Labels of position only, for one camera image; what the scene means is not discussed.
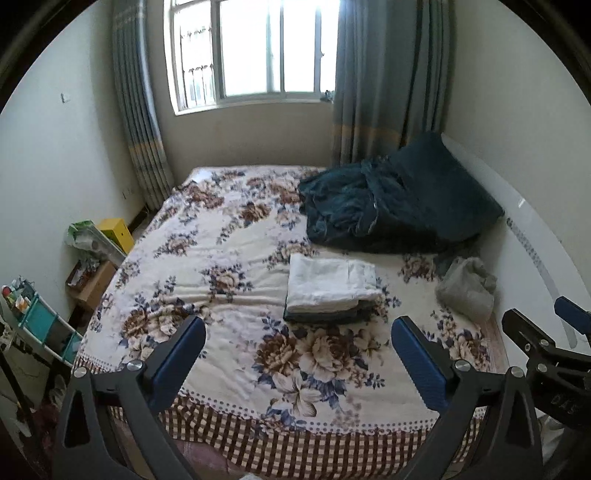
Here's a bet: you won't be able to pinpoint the white pants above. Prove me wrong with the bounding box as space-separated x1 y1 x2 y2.
286 254 384 312

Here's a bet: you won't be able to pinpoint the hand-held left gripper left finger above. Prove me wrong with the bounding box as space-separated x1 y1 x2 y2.
52 316 207 480

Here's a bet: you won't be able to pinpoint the shelf with teal bins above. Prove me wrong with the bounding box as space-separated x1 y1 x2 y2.
0 276 85 370

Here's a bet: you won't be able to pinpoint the floral printed blanket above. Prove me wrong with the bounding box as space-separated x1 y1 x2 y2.
76 166 509 450

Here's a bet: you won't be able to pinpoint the grey striped curtain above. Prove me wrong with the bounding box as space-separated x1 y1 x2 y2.
331 0 459 168
111 0 177 212

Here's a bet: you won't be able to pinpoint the dark folded pants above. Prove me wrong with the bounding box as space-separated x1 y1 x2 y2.
283 299 376 324

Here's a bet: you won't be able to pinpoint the white headboard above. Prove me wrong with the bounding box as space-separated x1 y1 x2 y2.
441 133 591 352

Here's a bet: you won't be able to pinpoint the dark teal pillow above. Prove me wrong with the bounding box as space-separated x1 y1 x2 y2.
390 131 505 241

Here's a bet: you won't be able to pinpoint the brown cardboard box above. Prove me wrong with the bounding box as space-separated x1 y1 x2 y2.
65 260 117 315

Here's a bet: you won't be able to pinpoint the yellow box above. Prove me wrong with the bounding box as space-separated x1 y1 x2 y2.
96 217 135 256

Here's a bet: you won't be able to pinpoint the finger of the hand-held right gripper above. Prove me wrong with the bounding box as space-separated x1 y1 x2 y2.
554 295 591 329
502 308 557 366

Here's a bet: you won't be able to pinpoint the green white plastic bag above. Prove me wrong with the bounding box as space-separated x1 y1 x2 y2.
67 220 126 267

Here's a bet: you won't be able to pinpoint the grey crumpled cloth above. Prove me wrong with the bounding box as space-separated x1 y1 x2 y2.
436 257 498 324

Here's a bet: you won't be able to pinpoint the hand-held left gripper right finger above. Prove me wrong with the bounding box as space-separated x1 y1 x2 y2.
390 316 544 480

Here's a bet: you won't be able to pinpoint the window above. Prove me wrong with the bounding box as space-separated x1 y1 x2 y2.
167 0 341 115

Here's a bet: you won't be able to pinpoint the dark teal quilt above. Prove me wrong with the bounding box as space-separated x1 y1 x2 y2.
298 154 481 254

